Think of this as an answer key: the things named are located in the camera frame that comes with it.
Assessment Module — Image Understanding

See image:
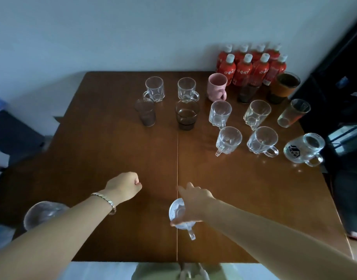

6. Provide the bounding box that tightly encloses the person's left hand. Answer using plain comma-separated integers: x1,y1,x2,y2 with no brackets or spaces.
104,171,143,205

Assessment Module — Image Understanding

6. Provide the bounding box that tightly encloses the person's right hand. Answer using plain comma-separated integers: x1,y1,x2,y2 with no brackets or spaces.
170,182,217,228

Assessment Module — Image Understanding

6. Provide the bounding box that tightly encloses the small smoky glass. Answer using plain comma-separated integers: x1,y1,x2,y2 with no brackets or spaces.
134,98,157,128

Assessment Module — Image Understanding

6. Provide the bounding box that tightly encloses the dark smoky wide cup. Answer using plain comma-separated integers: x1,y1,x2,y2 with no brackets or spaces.
175,99,200,131

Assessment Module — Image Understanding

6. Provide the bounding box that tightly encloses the pink ceramic mug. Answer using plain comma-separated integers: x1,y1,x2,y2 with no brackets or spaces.
207,73,228,102

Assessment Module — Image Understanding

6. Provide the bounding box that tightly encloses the dark smoky tall glass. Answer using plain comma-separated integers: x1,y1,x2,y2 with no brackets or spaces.
238,83,260,104

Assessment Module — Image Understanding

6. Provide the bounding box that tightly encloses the glass mug with black logo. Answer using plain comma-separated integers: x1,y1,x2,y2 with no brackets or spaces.
283,133,326,168

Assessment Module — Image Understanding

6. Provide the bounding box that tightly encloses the clear tumbler with red print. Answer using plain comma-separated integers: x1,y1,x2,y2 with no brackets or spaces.
277,98,312,128

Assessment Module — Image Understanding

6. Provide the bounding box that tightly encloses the brown banded glass cup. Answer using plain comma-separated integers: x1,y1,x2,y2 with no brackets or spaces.
268,72,301,105

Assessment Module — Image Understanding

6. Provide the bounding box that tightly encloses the person's left forearm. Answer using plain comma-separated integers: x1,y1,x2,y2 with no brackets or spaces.
0,195,116,280

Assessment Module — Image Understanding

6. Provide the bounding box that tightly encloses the person's right forearm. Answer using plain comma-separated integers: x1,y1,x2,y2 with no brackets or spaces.
200,198,357,280

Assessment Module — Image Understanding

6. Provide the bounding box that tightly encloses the person's pale green top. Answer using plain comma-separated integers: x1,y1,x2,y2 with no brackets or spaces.
131,262,237,280

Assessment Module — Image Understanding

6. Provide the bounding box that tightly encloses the brown wooden table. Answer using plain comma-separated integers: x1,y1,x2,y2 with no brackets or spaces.
9,71,354,263

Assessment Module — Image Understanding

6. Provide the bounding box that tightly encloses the group of red drink bottles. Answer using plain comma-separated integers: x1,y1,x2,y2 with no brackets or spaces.
215,43,289,87

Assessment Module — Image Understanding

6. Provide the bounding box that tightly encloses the black water dispenser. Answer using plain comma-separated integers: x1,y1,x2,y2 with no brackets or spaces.
292,14,357,149

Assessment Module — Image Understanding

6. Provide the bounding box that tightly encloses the silver link bracelet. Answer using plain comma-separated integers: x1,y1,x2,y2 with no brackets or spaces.
91,192,117,216

